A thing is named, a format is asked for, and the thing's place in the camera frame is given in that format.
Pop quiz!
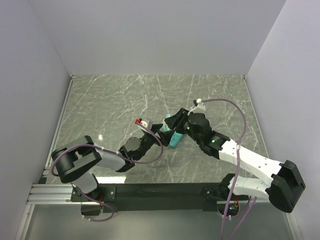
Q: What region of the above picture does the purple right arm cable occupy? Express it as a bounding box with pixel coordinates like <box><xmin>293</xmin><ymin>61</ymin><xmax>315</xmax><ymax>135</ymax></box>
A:
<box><xmin>199</xmin><ymin>98</ymin><xmax>258</xmax><ymax>240</ymax></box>

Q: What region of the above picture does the teal triangular power strip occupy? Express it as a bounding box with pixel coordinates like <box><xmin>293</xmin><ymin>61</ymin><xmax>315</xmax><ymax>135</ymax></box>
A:
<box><xmin>162</xmin><ymin>120</ymin><xmax>184</xmax><ymax>148</ymax></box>

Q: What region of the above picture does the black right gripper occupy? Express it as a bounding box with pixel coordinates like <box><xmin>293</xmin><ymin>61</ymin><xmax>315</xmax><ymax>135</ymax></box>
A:
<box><xmin>164</xmin><ymin>108</ymin><xmax>202</xmax><ymax>145</ymax></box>

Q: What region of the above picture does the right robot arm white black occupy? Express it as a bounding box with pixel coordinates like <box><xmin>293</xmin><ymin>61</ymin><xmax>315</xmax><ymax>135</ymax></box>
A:
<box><xmin>164</xmin><ymin>108</ymin><xmax>306</xmax><ymax>213</ymax></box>

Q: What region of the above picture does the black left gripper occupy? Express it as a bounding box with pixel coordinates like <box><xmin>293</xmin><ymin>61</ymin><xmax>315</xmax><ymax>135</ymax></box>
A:
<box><xmin>135</xmin><ymin>123</ymin><xmax>175</xmax><ymax>161</ymax></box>

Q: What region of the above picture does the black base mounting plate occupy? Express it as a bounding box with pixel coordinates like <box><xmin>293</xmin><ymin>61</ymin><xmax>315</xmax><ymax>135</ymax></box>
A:
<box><xmin>71</xmin><ymin>182</ymin><xmax>251</xmax><ymax>214</ymax></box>

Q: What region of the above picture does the aluminium frame rail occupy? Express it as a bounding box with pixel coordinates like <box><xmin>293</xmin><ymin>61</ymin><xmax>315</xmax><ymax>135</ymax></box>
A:
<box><xmin>14</xmin><ymin>183</ymin><xmax>83</xmax><ymax>240</ymax></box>

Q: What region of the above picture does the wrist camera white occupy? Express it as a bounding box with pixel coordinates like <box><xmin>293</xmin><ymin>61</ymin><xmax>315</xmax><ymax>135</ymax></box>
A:
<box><xmin>190</xmin><ymin>98</ymin><xmax>206</xmax><ymax>113</ymax></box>
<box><xmin>134</xmin><ymin>118</ymin><xmax>153</xmax><ymax>131</ymax></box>

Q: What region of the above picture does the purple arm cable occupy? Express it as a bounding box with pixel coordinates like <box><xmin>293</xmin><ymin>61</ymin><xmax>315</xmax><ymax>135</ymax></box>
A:
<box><xmin>51</xmin><ymin>123</ymin><xmax>165</xmax><ymax>223</ymax></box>
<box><xmin>199</xmin><ymin>98</ymin><xmax>258</xmax><ymax>240</ymax></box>

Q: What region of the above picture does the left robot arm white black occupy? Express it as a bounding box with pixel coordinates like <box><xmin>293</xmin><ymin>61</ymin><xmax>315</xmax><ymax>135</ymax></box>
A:
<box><xmin>50</xmin><ymin>122</ymin><xmax>174</xmax><ymax>201</ymax></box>

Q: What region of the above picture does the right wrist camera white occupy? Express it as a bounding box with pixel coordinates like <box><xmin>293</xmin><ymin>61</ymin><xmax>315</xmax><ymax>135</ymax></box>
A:
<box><xmin>190</xmin><ymin>98</ymin><xmax>206</xmax><ymax>113</ymax></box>

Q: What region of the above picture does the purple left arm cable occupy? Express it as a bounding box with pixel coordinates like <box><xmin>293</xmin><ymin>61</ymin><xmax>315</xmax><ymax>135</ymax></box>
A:
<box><xmin>51</xmin><ymin>123</ymin><xmax>165</xmax><ymax>223</ymax></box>

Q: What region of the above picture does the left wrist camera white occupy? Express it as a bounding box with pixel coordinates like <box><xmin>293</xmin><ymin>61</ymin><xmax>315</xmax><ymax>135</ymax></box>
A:
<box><xmin>134</xmin><ymin>118</ymin><xmax>153</xmax><ymax>131</ymax></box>

